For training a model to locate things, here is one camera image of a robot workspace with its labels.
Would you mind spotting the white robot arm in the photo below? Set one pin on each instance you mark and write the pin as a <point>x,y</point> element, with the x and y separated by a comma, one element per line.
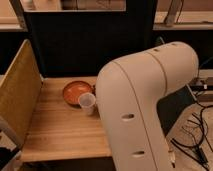
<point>128,90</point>

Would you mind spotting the white ceramic cup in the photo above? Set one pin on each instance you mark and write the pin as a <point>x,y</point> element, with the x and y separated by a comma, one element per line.
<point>87,102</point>

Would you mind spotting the orange ceramic plate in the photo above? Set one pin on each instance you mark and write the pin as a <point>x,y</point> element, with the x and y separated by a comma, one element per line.
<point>74,89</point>

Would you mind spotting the black back panel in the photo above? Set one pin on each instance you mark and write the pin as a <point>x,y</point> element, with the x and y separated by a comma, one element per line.
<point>81,43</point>

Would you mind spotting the yellow side panel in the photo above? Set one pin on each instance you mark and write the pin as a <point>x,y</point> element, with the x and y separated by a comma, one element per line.
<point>19,91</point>

